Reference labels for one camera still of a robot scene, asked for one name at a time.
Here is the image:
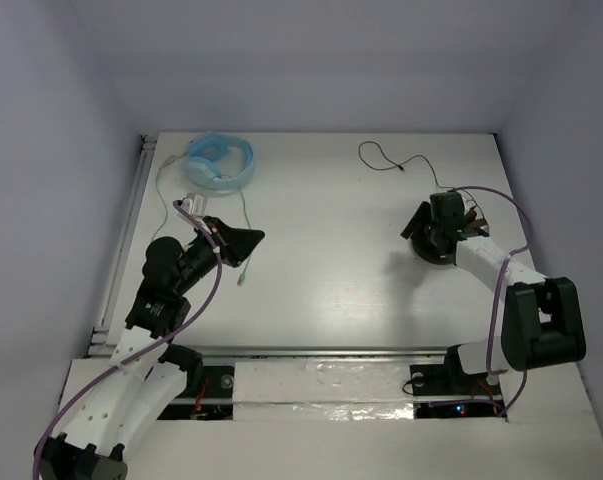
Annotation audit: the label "brown silver headphones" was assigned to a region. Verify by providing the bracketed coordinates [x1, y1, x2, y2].
[401, 192, 489, 265]

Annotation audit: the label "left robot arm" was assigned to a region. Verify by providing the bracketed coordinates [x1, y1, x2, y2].
[33, 216, 265, 479]

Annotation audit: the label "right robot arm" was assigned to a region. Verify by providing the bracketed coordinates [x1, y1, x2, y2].
[401, 190, 587, 393]

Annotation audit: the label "light blue headphones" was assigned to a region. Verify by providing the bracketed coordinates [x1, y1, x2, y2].
[183, 132, 256, 192]

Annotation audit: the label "white foil covered block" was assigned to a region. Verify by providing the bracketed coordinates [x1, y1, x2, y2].
[232, 360, 414, 422]

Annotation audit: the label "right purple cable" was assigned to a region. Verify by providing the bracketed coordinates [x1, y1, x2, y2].
[448, 185, 532, 419]

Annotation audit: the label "purple cable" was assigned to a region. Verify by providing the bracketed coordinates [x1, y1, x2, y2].
[30, 199, 225, 480]
[448, 185, 532, 419]

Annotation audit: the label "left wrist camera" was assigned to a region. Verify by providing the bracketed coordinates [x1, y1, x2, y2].
[181, 192, 208, 217]

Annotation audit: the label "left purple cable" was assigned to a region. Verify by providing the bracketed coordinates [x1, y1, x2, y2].
[30, 199, 225, 480]

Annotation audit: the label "green headphone cable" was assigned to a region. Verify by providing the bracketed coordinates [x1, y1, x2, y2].
[149, 149, 252, 287]

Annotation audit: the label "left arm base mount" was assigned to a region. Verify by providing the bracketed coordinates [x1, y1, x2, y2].
[158, 345, 235, 421]

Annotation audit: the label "aluminium rail left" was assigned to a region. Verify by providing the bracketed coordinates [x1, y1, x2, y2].
[86, 133, 158, 356]

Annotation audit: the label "aluminium rail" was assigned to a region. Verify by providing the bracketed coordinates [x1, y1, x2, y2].
[86, 133, 158, 356]
[83, 342, 455, 361]

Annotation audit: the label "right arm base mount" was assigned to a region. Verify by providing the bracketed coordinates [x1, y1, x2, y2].
[402, 345, 507, 419]

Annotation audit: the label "aluminium rail front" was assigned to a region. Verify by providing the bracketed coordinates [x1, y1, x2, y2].
[83, 342, 455, 361]

